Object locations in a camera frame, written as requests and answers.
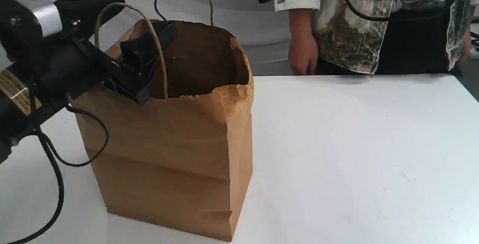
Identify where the camouflage jacket person torso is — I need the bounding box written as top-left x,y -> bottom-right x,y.
274,0 -> 478,76

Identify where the person's right hand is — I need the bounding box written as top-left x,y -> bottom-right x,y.
289,36 -> 318,76

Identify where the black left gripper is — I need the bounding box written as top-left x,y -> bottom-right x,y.
103,21 -> 176,104

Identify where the brown paper bag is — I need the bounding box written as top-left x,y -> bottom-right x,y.
73,0 -> 254,242

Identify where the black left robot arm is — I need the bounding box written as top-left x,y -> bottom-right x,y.
1,0 -> 159,162

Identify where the person's right forearm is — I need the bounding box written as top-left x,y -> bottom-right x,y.
289,9 -> 315,41

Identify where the black robot cable left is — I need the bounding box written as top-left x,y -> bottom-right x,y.
7,104 -> 110,244

